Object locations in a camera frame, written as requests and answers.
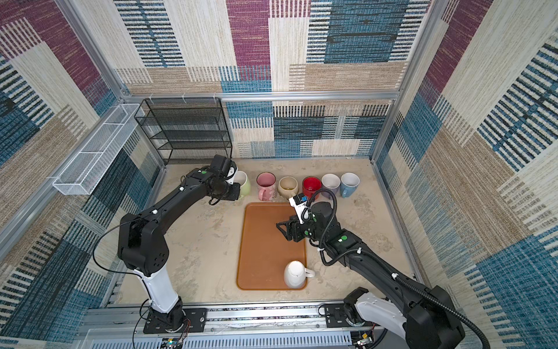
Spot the blue mug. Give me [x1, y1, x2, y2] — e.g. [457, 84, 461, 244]
[340, 172, 360, 198]

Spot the purple mug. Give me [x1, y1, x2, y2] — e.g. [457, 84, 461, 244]
[321, 173, 341, 194]

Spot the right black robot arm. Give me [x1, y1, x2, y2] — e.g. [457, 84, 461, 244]
[276, 193, 491, 348]

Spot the white mug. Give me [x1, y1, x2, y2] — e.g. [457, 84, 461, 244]
[283, 260, 316, 289]

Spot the cream marbled mug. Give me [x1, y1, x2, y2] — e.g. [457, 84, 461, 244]
[278, 176, 299, 201]

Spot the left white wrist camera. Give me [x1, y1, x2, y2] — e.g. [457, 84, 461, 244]
[225, 161, 238, 185]

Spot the black wire shelf rack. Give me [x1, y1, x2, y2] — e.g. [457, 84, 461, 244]
[134, 97, 233, 165]

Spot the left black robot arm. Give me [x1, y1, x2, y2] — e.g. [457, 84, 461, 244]
[117, 155, 241, 334]

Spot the pink ghost pattern mug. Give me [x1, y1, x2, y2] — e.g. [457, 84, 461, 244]
[256, 172, 277, 202]

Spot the red mug black handle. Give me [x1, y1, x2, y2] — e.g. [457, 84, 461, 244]
[302, 176, 322, 199]

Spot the light green mug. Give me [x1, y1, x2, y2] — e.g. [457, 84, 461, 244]
[234, 170, 251, 199]

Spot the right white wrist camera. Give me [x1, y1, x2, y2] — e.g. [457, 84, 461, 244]
[289, 193, 310, 224]

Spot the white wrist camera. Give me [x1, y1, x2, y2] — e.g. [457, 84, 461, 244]
[289, 193, 310, 224]
[225, 161, 238, 185]

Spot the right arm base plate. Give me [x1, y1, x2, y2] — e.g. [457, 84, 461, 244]
[318, 302, 363, 328]

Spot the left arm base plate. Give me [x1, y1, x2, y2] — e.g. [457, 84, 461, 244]
[142, 308, 208, 334]

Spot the orange plastic tray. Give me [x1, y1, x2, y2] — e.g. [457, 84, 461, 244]
[236, 202, 307, 291]

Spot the white wire mesh basket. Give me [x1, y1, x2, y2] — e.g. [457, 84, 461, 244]
[52, 103, 140, 196]

